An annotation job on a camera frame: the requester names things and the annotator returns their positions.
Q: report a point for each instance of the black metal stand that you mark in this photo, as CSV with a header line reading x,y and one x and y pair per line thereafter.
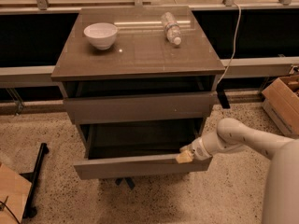
x,y
30,210

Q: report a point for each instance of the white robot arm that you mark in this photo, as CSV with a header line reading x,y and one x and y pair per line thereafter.
x,y
281,192

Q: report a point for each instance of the grey drawer cabinet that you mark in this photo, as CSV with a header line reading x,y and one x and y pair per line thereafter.
x,y
141,61

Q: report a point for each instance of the grey drawer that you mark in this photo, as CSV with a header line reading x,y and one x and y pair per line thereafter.
x,y
129,149
140,107

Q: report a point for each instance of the white ceramic bowl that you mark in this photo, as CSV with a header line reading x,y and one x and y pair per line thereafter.
x,y
101,35

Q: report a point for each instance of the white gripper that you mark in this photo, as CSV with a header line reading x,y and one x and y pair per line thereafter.
x,y
198,149

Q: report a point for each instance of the clear plastic water bottle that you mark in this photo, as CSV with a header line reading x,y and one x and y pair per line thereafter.
x,y
171,28

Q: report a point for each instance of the cardboard box right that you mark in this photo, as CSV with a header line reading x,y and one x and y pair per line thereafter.
x,y
281,103

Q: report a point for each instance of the grey top drawer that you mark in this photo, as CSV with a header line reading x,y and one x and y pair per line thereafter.
x,y
140,107

